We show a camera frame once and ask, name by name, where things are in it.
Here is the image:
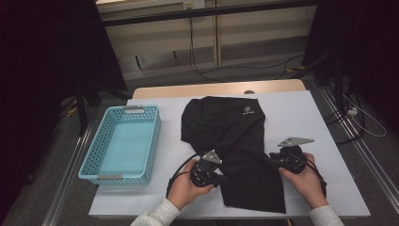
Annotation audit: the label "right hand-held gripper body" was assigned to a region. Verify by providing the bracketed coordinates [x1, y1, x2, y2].
[269, 137, 314, 175]

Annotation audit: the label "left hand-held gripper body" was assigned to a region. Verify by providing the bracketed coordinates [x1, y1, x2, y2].
[190, 149, 225, 188]

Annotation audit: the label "black pants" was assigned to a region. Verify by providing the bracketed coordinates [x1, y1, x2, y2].
[181, 95, 287, 215]

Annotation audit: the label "light blue plastic basket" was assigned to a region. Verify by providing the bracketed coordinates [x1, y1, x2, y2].
[77, 105, 163, 186]

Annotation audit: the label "person's left hand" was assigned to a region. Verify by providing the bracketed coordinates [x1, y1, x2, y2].
[168, 159, 215, 211]

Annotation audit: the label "person's right hand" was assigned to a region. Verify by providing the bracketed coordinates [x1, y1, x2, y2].
[279, 153, 328, 210]

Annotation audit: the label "white table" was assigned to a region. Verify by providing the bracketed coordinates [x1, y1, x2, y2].
[88, 89, 371, 219]

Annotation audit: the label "black curtain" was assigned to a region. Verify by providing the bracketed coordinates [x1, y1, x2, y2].
[0, 0, 128, 220]
[302, 0, 399, 133]

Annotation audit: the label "light wooden shelf unit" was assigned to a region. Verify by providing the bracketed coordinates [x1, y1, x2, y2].
[95, 0, 318, 81]

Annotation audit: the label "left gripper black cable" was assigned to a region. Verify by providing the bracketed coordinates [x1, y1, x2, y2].
[165, 153, 201, 199]

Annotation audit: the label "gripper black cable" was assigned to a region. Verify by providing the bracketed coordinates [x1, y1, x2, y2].
[165, 153, 201, 199]
[295, 153, 327, 197]

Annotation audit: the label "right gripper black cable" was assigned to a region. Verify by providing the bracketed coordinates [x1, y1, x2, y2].
[295, 153, 327, 197]

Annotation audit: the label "black floor cable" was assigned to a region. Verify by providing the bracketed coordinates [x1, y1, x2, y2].
[324, 90, 366, 145]

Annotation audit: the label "metal floor rail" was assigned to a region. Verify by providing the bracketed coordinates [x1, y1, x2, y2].
[41, 125, 95, 226]
[319, 86, 399, 205]

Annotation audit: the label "white floor cable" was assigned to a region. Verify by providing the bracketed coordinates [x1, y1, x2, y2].
[343, 93, 388, 138]

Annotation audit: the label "black hanging cable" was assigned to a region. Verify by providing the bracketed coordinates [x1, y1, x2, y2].
[187, 17, 305, 84]

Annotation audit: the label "yellow cable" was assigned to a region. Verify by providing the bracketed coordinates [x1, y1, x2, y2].
[59, 98, 79, 119]

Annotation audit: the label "white wall socket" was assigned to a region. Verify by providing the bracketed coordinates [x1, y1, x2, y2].
[183, 0, 206, 10]

